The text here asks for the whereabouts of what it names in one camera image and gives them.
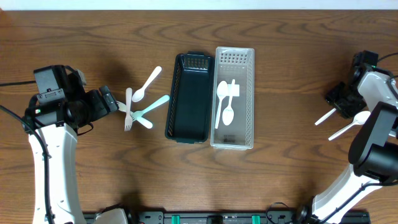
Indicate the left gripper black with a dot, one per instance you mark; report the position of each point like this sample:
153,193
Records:
107,98

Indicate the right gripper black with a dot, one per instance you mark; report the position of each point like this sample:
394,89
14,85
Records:
331,97

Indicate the white spoon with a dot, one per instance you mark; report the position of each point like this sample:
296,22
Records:
139,94
325,116
359,119

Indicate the white plastic fork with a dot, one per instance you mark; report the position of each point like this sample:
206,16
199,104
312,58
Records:
128,118

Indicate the mint green plastic fork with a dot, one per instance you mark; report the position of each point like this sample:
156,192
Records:
138,114

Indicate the white plastic fork underneath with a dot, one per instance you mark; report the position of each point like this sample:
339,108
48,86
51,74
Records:
146,123

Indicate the white spoon bowl down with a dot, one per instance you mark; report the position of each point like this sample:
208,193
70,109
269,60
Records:
228,113

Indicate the white spoon bowl up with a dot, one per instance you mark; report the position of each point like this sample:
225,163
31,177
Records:
222,91

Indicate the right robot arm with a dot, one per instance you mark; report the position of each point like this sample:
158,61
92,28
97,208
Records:
372,159

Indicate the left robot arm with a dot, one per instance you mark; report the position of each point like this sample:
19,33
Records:
54,117

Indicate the black plastic basket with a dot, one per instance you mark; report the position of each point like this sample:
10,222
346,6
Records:
190,98

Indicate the clear plastic basket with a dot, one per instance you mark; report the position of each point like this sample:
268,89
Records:
234,65

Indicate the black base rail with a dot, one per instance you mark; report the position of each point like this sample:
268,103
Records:
278,216

